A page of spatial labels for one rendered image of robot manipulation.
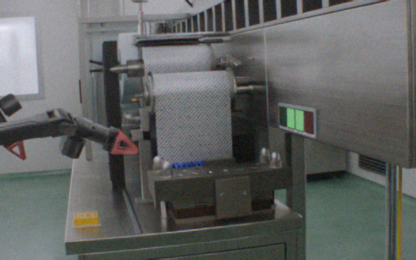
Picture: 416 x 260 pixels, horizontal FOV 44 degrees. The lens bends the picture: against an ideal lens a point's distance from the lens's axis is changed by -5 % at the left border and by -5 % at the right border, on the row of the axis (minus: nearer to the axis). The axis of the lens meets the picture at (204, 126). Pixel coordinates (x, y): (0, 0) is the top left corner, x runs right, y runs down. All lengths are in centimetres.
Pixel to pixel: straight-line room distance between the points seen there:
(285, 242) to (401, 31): 79
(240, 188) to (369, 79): 59
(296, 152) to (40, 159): 566
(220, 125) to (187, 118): 11
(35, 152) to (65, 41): 151
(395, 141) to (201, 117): 82
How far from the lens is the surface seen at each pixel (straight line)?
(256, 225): 150
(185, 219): 152
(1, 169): 739
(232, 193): 150
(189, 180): 149
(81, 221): 155
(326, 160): 606
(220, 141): 169
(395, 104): 99
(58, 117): 157
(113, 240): 144
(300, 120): 138
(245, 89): 175
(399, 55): 97
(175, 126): 166
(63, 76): 719
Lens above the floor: 133
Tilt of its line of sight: 7 degrees down
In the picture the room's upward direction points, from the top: 3 degrees counter-clockwise
